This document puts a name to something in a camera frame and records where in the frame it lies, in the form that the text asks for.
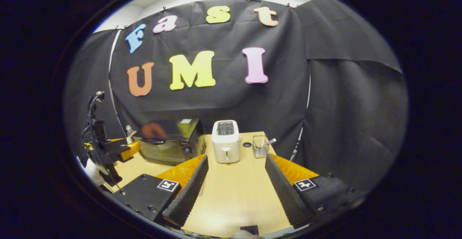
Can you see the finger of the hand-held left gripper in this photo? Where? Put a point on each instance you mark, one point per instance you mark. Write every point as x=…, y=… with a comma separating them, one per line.
x=115, y=148
x=117, y=139

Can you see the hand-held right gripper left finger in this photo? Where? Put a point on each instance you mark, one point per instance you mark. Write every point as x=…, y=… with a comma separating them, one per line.
x=189, y=195

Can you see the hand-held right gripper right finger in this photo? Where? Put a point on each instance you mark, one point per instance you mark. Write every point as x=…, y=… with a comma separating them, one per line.
x=283, y=194

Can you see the black electric oven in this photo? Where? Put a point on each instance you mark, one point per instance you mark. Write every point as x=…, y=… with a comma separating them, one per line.
x=169, y=148

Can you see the clear plastic water bottle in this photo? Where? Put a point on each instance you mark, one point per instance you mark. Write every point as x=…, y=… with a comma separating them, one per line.
x=129, y=134

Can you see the metal spoon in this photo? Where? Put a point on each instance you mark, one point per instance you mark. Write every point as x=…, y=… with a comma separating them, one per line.
x=270, y=142

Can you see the white toaster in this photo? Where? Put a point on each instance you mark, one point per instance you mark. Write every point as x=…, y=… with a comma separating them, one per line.
x=226, y=148

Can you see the small black round disc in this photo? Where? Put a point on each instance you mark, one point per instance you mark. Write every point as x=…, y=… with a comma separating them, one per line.
x=247, y=144

